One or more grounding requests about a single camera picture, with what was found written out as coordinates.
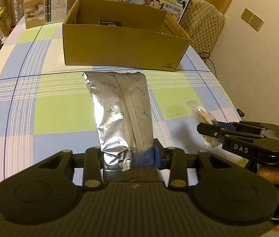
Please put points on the checkered tablecloth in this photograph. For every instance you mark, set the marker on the checkered tablecloth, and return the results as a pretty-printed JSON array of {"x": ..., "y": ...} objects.
[{"x": 45, "y": 106}]

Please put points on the white product box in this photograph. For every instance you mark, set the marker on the white product box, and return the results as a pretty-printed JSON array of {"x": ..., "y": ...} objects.
[{"x": 44, "y": 12}]

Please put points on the brown cardboard box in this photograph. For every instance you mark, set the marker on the brown cardboard box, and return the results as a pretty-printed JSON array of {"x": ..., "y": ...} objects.
[{"x": 149, "y": 38}]

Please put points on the quilted beige chair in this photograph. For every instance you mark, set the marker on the quilted beige chair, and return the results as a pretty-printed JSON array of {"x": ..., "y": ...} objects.
[{"x": 203, "y": 23}]

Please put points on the wall socket pair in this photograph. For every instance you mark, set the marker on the wall socket pair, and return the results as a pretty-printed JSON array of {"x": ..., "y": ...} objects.
[{"x": 253, "y": 20}]

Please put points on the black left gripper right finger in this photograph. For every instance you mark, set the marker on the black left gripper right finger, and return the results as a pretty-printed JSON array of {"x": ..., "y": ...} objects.
[{"x": 173, "y": 159}]

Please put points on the silver foil pouch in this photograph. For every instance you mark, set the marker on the silver foil pouch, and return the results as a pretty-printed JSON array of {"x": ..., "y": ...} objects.
[{"x": 122, "y": 113}]

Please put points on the cotton swab plastic bag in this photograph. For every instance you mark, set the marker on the cotton swab plastic bag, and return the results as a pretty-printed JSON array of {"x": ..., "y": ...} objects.
[{"x": 205, "y": 123}]

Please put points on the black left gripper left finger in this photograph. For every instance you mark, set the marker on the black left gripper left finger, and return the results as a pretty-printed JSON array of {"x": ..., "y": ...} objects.
[{"x": 91, "y": 173}]

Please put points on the small black box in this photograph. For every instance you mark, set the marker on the small black box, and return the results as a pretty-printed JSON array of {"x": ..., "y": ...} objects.
[{"x": 110, "y": 23}]

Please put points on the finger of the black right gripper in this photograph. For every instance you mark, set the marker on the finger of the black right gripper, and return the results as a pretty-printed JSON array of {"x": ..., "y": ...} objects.
[
  {"x": 249, "y": 129},
  {"x": 249, "y": 148}
]

